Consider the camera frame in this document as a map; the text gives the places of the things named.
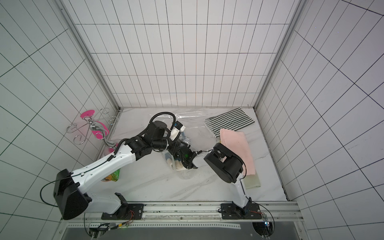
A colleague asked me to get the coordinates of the clear plastic vacuum bag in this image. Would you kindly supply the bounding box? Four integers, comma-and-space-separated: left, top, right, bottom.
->
119, 109, 217, 181

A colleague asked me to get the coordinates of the pink towel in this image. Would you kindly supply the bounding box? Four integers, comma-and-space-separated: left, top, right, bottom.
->
220, 129, 256, 175

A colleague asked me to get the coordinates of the blue and beige towel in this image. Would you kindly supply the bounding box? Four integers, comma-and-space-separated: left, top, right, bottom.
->
164, 151, 187, 171

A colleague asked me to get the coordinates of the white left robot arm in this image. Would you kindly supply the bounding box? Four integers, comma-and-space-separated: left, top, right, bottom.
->
53, 121, 185, 220

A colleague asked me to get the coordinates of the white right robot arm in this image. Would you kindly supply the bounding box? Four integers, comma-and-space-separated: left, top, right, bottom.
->
168, 141, 253, 214

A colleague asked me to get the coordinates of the green white striped towel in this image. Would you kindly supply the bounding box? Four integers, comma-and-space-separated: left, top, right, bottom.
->
204, 108, 255, 138

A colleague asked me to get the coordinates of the pale yellow folded towel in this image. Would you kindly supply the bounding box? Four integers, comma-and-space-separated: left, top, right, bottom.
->
243, 174, 261, 190

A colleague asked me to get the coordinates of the colourful snack packet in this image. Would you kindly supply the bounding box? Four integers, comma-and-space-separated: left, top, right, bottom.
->
102, 169, 120, 182

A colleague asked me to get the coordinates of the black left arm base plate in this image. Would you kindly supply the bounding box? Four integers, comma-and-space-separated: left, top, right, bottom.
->
101, 193, 144, 221

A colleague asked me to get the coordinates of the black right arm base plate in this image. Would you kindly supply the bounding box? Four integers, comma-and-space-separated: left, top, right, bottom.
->
218, 203, 263, 220

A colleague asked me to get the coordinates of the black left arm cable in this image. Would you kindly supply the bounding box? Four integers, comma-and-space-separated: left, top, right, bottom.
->
39, 179, 70, 208

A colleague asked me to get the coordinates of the aluminium mounting rail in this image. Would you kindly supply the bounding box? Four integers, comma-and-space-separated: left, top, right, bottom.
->
53, 202, 310, 240

